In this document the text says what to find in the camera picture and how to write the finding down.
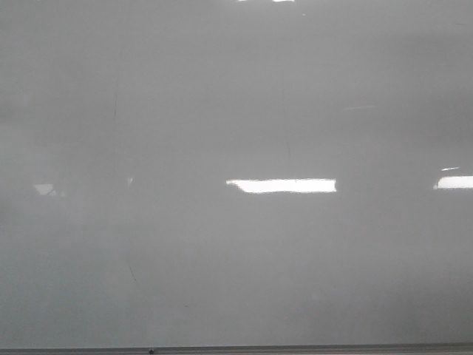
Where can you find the white whiteboard with aluminium frame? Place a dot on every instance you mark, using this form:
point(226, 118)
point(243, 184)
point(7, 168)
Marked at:
point(193, 173)

